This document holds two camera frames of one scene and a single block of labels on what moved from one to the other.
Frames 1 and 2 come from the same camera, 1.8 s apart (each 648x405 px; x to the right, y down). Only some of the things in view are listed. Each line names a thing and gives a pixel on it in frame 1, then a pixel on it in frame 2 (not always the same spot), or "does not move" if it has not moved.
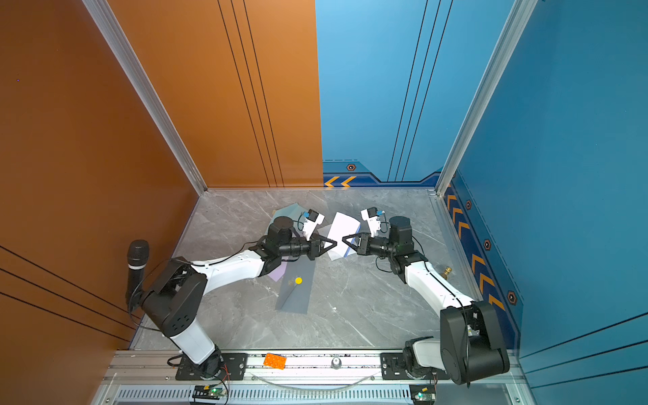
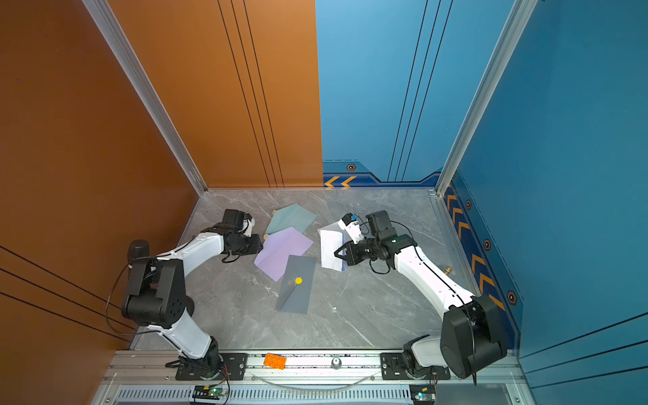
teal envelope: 293,212 does not move
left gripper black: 315,248 to 256,246
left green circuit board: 209,392 does not move
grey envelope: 294,287 does not move
